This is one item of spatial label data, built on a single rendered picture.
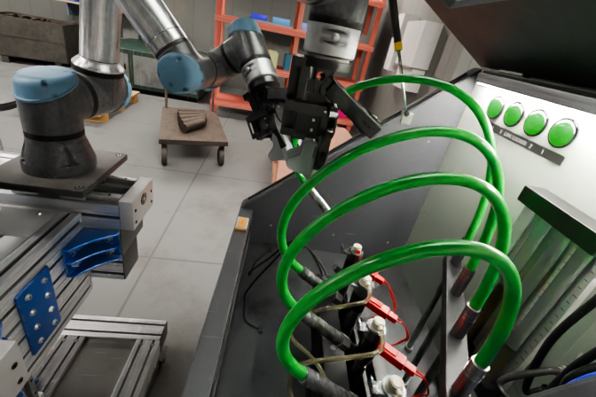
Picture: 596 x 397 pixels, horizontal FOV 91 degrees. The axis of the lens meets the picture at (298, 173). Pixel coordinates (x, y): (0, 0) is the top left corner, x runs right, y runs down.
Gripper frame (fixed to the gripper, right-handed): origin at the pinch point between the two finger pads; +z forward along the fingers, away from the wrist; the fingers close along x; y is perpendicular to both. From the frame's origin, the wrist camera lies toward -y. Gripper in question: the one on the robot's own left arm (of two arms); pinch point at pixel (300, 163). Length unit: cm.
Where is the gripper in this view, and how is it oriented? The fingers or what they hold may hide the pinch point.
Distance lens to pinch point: 62.3
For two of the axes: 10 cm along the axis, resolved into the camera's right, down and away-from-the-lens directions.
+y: -7.9, 3.5, 5.0
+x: -5.2, 0.5, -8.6
